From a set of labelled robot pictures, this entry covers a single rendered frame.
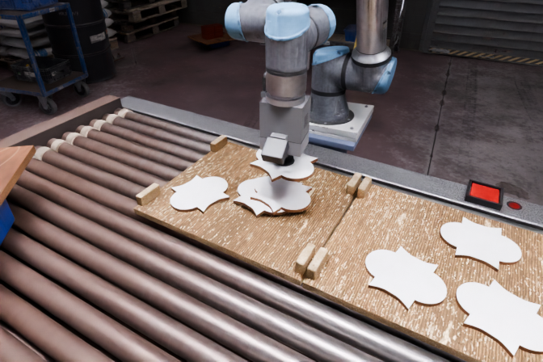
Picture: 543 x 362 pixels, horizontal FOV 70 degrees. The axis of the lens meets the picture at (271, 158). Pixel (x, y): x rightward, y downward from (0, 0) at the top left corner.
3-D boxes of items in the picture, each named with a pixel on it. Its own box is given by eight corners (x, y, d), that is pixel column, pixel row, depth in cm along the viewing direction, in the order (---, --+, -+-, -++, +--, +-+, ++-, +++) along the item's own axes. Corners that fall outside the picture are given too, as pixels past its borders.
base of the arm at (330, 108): (310, 104, 143) (312, 78, 139) (351, 109, 139) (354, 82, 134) (300, 119, 131) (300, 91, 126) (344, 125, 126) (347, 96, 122)
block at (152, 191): (155, 191, 90) (153, 181, 89) (162, 193, 89) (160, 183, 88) (136, 205, 86) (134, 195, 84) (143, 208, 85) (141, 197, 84)
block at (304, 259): (307, 250, 74) (308, 240, 72) (316, 254, 73) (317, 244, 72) (293, 272, 70) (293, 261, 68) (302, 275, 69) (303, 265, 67)
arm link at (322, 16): (288, -1, 80) (263, 9, 72) (340, 2, 75) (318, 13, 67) (289, 38, 84) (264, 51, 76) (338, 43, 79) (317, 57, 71)
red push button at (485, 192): (470, 187, 95) (472, 182, 94) (498, 194, 93) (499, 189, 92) (468, 199, 91) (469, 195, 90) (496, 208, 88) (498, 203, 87)
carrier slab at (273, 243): (225, 145, 112) (225, 140, 111) (362, 186, 95) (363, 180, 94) (134, 213, 86) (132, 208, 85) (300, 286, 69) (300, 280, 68)
